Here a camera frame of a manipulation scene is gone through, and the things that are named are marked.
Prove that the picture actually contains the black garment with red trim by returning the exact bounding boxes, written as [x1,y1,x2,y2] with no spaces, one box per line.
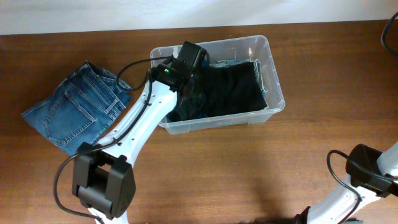
[201,62,267,117]

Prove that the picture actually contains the dark blue shirt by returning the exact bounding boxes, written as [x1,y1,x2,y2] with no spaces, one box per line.
[200,59,210,71]

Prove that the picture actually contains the black Nike garment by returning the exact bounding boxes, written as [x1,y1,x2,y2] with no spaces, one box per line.
[166,93,207,122]

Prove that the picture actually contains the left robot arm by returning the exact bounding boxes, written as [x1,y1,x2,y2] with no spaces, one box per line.
[70,41,210,223]

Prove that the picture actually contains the clear plastic storage bin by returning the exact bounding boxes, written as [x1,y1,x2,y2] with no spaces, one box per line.
[159,35,285,134]

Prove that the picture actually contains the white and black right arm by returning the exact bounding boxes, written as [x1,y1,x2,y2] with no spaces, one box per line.
[293,144,397,224]

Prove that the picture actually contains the light grey jeans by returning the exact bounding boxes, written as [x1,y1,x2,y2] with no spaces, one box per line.
[210,58,268,98]

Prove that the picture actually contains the blue denim jeans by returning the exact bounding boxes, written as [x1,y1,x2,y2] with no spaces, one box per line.
[22,61,131,156]

